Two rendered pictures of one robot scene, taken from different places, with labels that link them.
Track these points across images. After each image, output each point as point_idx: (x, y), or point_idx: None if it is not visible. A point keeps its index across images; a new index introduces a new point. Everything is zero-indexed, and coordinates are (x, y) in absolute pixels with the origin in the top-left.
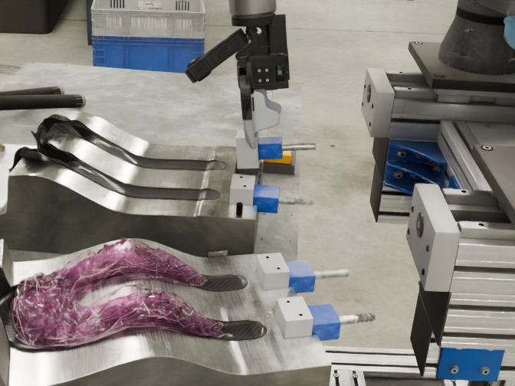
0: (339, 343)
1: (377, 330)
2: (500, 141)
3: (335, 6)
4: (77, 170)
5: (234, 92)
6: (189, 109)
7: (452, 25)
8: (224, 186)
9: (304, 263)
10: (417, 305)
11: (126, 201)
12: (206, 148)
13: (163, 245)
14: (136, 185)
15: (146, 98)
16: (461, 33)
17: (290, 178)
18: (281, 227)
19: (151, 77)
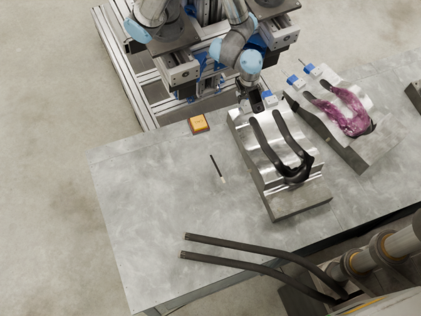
0: None
1: None
2: (198, 30)
3: None
4: (299, 150)
5: (119, 175)
6: (156, 185)
7: (171, 28)
8: (267, 110)
9: (289, 78)
10: (265, 61)
11: (296, 135)
12: (240, 130)
13: (311, 112)
14: (283, 137)
15: (154, 212)
16: (178, 24)
17: (207, 116)
18: None
19: (120, 227)
